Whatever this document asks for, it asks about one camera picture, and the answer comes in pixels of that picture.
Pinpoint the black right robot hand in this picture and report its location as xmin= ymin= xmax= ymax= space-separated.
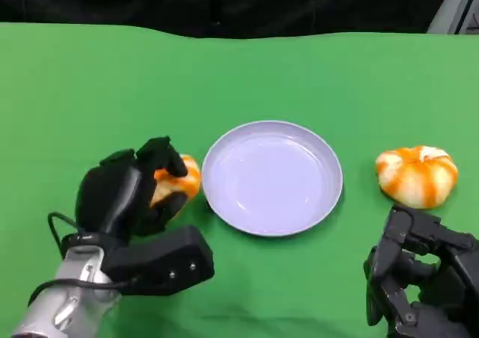
xmin=363 ymin=204 xmax=479 ymax=338

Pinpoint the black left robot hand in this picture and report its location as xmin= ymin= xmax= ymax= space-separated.
xmin=75 ymin=136 xmax=189 ymax=237

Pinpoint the orange and white bread roll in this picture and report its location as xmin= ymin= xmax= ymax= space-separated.
xmin=150 ymin=153 xmax=203 ymax=208
xmin=375 ymin=145 xmax=460 ymax=209

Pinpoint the lilac plate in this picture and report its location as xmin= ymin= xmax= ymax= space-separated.
xmin=201 ymin=120 xmax=344 ymax=238

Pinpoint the green cloth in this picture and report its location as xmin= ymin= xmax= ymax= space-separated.
xmin=0 ymin=22 xmax=479 ymax=338

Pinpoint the black backdrop curtain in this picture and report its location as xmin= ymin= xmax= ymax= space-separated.
xmin=0 ymin=0 xmax=454 ymax=39

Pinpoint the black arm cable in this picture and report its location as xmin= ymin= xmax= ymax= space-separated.
xmin=28 ymin=212 xmax=140 ymax=308

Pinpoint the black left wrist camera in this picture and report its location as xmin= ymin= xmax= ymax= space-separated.
xmin=101 ymin=225 xmax=216 ymax=297

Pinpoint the grey metal frame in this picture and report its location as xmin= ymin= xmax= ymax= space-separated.
xmin=427 ymin=0 xmax=479 ymax=35

